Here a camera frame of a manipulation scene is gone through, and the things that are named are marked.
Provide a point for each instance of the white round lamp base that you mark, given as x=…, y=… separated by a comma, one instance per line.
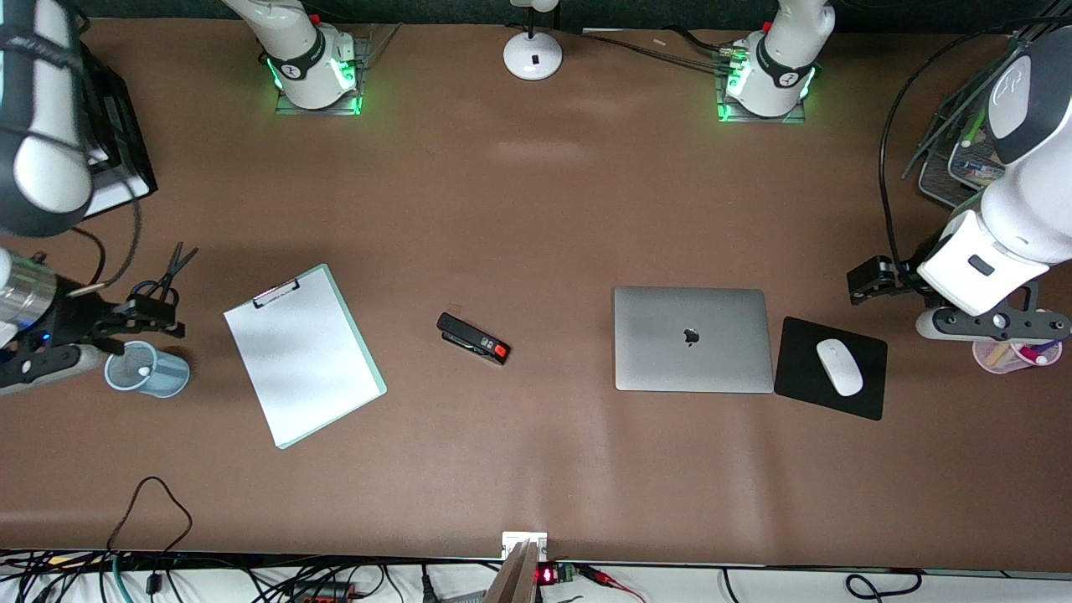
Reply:
x=533, y=59

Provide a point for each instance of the green pen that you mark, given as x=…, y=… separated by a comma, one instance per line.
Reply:
x=973, y=127

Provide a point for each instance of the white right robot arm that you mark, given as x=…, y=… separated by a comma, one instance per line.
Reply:
x=46, y=126

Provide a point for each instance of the light blue mesh pen cup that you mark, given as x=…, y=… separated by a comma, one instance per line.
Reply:
x=167, y=377

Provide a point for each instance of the small red display module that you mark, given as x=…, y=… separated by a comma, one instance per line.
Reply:
x=548, y=574

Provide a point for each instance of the white paper sheet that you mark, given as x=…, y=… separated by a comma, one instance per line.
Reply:
x=301, y=360

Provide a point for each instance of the silver laptop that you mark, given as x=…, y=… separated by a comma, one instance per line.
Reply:
x=670, y=352

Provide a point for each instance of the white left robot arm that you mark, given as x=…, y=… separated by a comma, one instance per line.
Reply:
x=1026, y=218

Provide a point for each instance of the black electronics box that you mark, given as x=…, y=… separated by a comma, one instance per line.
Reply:
x=117, y=134

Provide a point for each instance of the white label tag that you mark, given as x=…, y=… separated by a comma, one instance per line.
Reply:
x=512, y=540

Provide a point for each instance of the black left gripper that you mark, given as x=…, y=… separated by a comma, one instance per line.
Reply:
x=908, y=275

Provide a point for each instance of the teal clipboard with metal clip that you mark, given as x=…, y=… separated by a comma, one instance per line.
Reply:
x=275, y=295

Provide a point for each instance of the black mouse pad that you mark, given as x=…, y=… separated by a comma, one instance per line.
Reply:
x=796, y=368

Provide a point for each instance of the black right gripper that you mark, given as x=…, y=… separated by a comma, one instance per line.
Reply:
x=74, y=319

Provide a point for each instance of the pink translucent pen cup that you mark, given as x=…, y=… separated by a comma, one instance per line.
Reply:
x=1005, y=358

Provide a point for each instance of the white computer mouse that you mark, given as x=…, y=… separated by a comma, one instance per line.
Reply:
x=839, y=367

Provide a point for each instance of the gray camera mount post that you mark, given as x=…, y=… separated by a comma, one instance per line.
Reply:
x=515, y=578

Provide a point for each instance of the black stapler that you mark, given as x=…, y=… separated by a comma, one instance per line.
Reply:
x=465, y=333

